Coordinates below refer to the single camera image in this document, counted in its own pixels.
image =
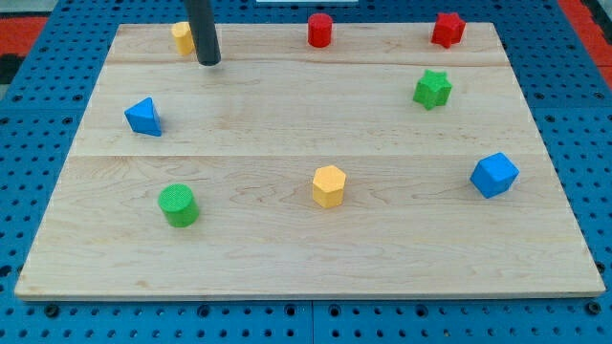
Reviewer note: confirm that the yellow hexagonal block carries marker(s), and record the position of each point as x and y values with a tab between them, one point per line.
328	186

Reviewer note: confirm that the blue triangular block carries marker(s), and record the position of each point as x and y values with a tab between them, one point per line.
143	118

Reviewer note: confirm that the red cylinder block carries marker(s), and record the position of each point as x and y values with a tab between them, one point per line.
319	31

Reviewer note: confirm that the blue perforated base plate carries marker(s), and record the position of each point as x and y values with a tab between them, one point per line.
562	83

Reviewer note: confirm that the light wooden board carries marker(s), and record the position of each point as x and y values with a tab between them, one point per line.
247	137

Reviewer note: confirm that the blue cube block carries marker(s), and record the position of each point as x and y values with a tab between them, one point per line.
494	175

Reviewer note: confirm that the green cylinder block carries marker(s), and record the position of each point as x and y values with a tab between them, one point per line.
178	205

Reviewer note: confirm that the green star block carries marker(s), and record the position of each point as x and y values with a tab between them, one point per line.
432	89

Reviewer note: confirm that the red star block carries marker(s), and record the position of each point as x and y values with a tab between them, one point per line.
448	29

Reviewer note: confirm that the yellow block behind stick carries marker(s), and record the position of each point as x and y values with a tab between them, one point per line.
182	36

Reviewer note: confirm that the black cylindrical robot arm stick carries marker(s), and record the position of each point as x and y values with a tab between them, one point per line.
201	21

